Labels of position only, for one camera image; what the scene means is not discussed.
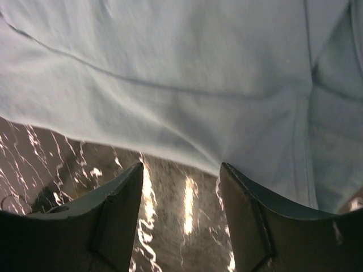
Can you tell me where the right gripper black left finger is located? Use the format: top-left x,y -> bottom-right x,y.
1,163 -> 143,271

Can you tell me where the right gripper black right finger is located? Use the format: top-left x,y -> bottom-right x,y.
220,163 -> 362,271

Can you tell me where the grey blue t shirt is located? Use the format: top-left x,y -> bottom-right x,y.
1,1 -> 362,213

